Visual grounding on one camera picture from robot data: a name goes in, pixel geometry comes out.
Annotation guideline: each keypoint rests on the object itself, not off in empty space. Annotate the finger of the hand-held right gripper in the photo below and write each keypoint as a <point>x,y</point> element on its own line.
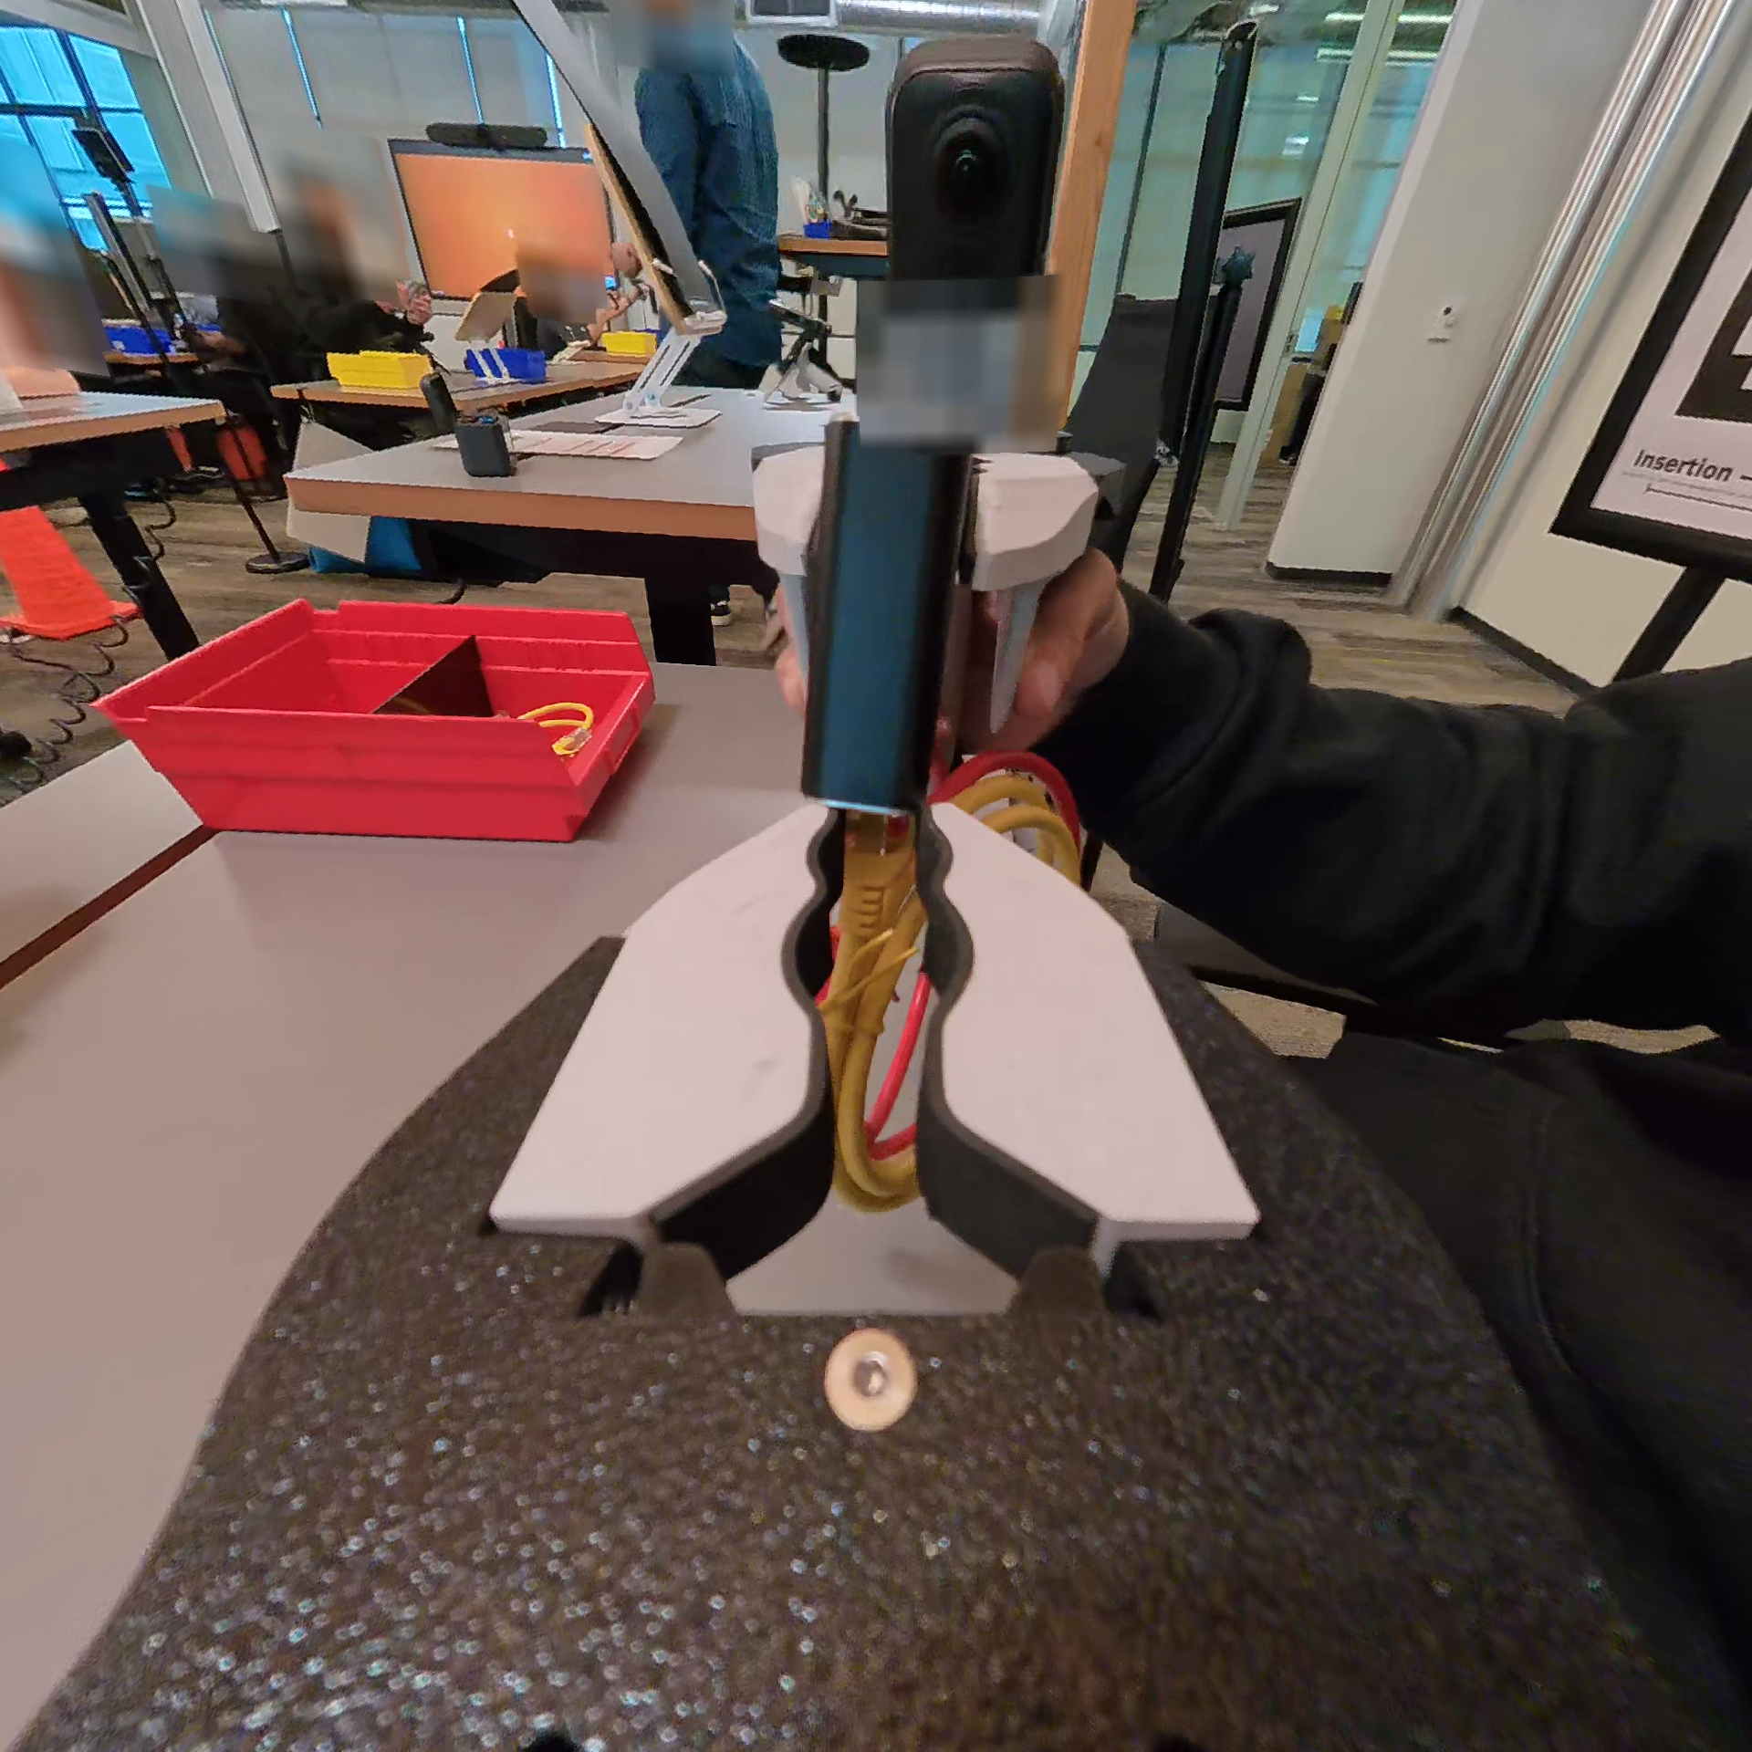
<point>791,520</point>
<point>1042,520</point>

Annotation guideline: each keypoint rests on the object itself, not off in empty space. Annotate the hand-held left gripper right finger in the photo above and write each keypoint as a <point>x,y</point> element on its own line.
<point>1082,1069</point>

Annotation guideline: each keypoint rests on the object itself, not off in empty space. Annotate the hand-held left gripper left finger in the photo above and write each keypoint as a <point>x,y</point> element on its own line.
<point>671,1069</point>

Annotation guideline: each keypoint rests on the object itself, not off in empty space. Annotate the black port adapter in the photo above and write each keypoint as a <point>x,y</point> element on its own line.
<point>884,616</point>

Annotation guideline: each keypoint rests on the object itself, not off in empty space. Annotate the person's right forearm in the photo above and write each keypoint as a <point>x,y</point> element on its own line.
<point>1301,792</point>

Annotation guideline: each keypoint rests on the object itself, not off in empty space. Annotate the person's right hand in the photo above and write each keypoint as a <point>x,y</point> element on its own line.
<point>1076,643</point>

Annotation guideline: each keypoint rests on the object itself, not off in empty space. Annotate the black office chair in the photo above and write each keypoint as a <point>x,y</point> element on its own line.
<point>1136,411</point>

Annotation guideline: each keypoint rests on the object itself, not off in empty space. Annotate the standing desk with tools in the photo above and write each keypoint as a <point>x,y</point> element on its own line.
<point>828,246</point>

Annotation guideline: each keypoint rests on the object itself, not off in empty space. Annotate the grey wood-edged desk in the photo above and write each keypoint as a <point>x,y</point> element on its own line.
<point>617,478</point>

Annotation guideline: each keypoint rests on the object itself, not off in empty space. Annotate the white tablet stand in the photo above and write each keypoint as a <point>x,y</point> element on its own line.
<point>671,355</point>

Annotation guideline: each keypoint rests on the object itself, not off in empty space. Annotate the white paper strip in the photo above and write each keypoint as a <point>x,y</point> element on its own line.
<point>575,442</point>

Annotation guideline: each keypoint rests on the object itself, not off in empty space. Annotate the black tripod stand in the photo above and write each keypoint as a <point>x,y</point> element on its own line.
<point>1204,274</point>

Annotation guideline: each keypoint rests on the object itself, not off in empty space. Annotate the black framed screen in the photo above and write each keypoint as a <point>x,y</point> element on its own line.
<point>1260,300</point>

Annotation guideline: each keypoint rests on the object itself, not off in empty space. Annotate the black pen holder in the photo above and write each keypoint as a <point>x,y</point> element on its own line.
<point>487,448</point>

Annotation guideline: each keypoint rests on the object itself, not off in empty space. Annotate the wood-top office desk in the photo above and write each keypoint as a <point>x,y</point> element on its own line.
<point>478,386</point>
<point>96,418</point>

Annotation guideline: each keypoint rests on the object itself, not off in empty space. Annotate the black bin divider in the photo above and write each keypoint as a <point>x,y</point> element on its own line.
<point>446,684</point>

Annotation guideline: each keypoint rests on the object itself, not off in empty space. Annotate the computer monitor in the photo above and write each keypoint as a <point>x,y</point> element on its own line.
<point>493,220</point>

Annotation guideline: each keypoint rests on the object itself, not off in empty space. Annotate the red plastic bin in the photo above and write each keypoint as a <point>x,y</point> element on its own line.
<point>343,781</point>

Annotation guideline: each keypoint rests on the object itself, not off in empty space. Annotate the yellow storage bin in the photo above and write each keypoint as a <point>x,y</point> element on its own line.
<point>376,369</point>

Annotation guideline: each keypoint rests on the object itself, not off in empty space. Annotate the person's black sweatshirt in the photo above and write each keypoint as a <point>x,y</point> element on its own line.
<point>1573,1230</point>

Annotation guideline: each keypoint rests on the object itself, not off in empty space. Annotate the orange traffic cone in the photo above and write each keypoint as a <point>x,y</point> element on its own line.
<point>55,574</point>

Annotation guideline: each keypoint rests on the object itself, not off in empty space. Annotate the wooden post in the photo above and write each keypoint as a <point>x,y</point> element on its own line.
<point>1090,165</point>

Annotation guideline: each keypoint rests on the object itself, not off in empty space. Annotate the black framed wall sign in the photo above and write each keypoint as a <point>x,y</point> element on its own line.
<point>1670,384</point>

